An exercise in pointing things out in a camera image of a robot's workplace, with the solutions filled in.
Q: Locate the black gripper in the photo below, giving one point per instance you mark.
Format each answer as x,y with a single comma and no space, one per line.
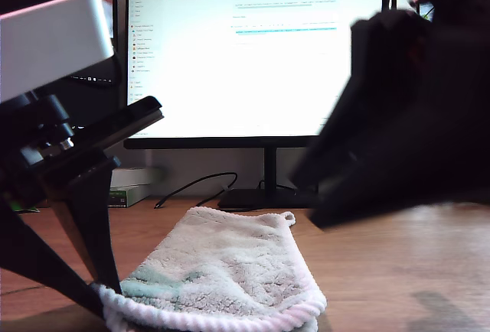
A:
95,137

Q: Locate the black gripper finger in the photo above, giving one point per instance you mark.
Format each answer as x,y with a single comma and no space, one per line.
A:
46,263
337,144
383,194

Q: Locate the white fluffy tea towel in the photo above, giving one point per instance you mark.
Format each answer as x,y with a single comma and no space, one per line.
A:
229,271

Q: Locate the green and white box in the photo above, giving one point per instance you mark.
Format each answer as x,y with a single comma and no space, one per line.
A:
126,198

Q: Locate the green plastic packet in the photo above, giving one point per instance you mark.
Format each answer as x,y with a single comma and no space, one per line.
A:
32,209

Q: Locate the black Huawei computer monitor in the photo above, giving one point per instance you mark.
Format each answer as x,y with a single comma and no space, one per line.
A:
229,79

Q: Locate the black monitor with dark screen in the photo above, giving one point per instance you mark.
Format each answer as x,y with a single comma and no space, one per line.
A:
95,106

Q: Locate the arm grey camera box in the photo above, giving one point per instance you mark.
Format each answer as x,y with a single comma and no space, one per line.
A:
49,41

